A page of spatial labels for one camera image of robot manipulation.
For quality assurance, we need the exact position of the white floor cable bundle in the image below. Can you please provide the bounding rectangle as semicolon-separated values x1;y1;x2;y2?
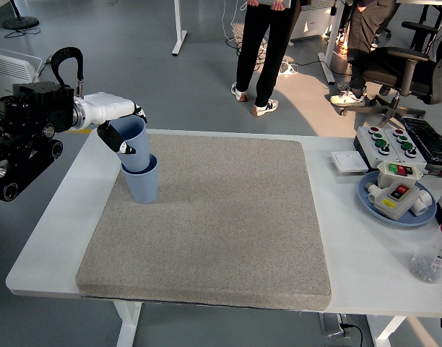
279;59;300;77

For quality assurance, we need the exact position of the grey-brown mat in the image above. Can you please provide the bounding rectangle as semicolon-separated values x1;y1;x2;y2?
75;132;333;312

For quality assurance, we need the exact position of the seated person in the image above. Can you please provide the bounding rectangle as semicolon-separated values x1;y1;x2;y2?
329;0;397;108

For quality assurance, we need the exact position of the black office chair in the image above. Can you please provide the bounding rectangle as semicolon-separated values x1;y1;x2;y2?
338;20;442;127

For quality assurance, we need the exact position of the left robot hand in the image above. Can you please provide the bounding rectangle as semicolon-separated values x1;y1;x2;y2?
79;92;149;155

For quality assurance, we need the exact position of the white desk leg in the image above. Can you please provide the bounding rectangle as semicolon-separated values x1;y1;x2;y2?
171;0;189;56
318;0;347;86

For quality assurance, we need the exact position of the blue plate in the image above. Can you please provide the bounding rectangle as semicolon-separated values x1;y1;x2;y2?
357;170;438;228

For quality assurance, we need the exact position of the blue ribbed cup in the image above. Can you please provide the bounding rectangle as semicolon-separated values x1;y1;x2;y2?
108;117;152;173
121;154;160;205

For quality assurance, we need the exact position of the white green-red switch box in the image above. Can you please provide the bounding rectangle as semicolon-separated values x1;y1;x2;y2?
376;160;428;189

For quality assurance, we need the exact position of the black fan stand base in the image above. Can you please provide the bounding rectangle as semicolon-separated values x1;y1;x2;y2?
2;0;40;30

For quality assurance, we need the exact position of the grey red-black switch box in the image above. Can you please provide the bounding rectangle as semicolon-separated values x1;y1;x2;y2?
373;180;421;222

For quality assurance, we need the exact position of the white wall switch plate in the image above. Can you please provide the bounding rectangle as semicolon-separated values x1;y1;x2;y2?
331;150;370;174

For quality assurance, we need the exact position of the white panel heater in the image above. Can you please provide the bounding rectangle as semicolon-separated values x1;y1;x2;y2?
289;0;337;41
0;46;41;106

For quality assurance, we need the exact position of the standing person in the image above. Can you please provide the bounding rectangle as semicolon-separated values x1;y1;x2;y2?
230;0;303;118

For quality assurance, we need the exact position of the grey under-table power box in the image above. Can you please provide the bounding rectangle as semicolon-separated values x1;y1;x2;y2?
318;312;352;339

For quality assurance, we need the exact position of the black wrapped bundle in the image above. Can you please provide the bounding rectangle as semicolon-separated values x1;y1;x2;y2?
401;117;442;168

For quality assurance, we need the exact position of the clear red-capped bottle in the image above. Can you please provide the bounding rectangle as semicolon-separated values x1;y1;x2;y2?
408;216;442;285

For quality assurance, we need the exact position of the white push-button control box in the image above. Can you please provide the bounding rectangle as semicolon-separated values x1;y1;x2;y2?
353;126;402;170
382;127;429;167

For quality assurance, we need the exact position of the white table leg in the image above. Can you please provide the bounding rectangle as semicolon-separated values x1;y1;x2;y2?
112;299;143;347

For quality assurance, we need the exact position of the white pipe fitting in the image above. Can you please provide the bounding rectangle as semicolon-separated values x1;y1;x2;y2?
365;182;383;203
412;189;435;218

